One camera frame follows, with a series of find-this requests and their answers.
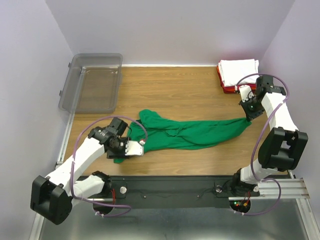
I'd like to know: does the green t-shirt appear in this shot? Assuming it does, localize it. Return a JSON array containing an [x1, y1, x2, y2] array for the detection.
[[118, 109, 251, 154]]

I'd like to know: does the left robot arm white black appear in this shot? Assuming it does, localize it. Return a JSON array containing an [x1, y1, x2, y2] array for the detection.
[[30, 117, 128, 225]]

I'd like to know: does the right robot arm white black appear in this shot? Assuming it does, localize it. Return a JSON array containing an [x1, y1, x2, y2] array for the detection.
[[230, 73, 308, 195]]

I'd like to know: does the red folded t-shirt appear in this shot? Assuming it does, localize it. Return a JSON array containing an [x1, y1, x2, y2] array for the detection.
[[216, 66, 240, 94]]

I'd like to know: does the white folded t-shirt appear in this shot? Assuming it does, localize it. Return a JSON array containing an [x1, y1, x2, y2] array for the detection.
[[218, 59, 259, 80]]

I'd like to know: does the clear plastic storage bin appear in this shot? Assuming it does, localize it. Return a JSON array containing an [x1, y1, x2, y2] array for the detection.
[[58, 53, 123, 114]]

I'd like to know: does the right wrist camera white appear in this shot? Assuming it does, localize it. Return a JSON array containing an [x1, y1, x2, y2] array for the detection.
[[238, 85, 255, 102]]

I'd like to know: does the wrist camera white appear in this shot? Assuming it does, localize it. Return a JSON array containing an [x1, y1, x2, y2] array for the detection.
[[238, 85, 255, 102], [125, 140, 144, 157]]

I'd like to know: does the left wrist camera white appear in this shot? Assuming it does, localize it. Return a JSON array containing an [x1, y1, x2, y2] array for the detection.
[[125, 140, 144, 157]]

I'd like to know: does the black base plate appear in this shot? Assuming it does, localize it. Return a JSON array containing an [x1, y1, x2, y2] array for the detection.
[[82, 175, 261, 210]]

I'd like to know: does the aluminium rail frame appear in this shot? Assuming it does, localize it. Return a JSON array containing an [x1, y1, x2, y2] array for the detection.
[[29, 66, 312, 240]]

